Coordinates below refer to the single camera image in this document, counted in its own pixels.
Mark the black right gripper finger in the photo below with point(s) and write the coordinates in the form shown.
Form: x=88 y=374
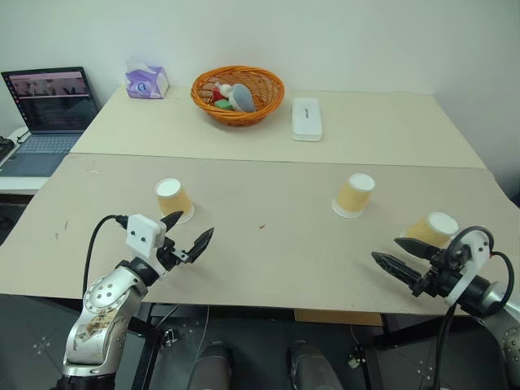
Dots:
x=416 y=247
x=396 y=266

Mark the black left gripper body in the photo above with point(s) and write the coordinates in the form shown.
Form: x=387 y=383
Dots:
x=170 y=256

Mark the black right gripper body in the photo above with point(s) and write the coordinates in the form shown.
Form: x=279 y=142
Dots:
x=440 y=276

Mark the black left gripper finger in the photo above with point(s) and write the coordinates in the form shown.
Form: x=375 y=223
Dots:
x=172 y=221
x=202 y=243

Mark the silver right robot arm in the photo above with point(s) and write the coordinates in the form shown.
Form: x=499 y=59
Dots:
x=493 y=298

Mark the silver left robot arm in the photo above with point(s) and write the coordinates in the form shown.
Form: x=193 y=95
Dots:
x=101 y=313

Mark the tan paper cup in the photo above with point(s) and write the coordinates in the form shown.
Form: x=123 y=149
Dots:
x=353 y=197
x=172 y=199
x=428 y=229

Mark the brown cardboard piece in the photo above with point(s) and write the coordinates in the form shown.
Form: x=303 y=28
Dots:
x=337 y=317

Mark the small metal clip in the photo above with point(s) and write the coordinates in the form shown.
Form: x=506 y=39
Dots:
x=170 y=337

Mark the small white plug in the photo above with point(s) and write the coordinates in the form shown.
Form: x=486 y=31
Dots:
x=354 y=360

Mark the dark rounded shape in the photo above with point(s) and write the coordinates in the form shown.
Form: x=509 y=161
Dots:
x=213 y=367
x=310 y=367

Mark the orange woven basket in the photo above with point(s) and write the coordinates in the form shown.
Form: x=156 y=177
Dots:
x=243 y=118

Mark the green toy block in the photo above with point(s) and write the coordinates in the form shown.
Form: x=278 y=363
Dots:
x=223 y=105

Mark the red toy block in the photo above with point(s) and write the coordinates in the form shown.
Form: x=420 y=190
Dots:
x=218 y=96

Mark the purple tissue box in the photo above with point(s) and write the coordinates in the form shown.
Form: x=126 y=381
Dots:
x=144 y=83

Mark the grey round plush item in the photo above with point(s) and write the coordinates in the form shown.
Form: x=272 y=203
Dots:
x=243 y=97

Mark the white toy piece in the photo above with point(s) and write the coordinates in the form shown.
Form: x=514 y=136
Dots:
x=224 y=87

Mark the white rectangular case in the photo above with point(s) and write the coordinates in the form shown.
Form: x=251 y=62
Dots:
x=308 y=120

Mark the open grey laptop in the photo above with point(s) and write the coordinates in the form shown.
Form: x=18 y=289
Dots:
x=48 y=113

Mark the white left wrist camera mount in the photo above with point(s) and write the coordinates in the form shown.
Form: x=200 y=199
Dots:
x=142 y=237

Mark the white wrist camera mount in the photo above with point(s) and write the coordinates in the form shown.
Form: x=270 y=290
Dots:
x=142 y=237
x=476 y=262

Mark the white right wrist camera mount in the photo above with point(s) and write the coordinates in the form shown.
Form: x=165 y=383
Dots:
x=476 y=262

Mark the black table frame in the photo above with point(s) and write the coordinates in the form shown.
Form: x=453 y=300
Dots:
x=151 y=337

